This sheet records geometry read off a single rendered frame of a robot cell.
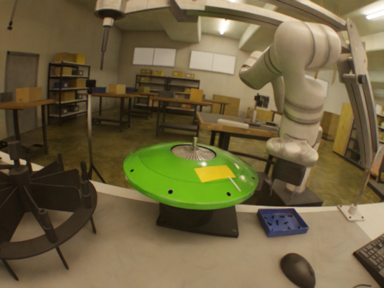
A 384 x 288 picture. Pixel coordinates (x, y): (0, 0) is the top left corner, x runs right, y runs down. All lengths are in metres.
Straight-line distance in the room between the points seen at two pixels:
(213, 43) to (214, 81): 1.96
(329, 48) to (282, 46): 0.07
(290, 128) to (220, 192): 0.16
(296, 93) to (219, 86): 8.94
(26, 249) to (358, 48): 0.74
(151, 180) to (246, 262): 0.26
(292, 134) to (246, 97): 9.12
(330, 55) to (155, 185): 0.34
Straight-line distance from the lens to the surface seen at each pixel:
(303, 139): 0.32
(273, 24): 0.34
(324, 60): 0.28
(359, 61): 0.49
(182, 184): 0.30
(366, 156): 0.65
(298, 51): 0.25
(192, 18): 0.32
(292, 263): 0.41
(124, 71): 10.10
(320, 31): 0.28
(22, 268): 0.43
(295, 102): 0.29
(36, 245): 0.34
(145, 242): 0.41
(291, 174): 0.40
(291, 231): 0.52
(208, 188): 0.31
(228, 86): 9.24
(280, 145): 0.30
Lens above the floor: 1.23
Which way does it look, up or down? 17 degrees down
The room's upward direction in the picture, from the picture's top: 7 degrees clockwise
